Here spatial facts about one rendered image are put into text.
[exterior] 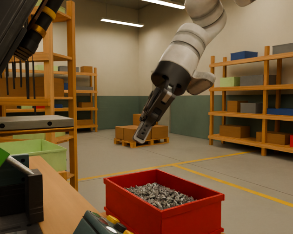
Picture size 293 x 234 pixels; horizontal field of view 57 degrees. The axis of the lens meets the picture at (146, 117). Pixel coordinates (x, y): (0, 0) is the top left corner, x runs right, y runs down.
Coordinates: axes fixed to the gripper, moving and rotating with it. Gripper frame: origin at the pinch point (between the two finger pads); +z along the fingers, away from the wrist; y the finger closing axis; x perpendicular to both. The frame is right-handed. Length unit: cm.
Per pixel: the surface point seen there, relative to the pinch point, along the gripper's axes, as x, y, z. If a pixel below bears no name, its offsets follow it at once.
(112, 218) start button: 4.1, -7.7, 16.2
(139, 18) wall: -69, -883, -611
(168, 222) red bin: 17.8, -14.5, 11.8
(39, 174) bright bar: -13.0, -17.3, 15.7
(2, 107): -122, -334, -18
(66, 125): -13.6, -15.8, 3.5
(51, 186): -9.9, -43.9, 18.7
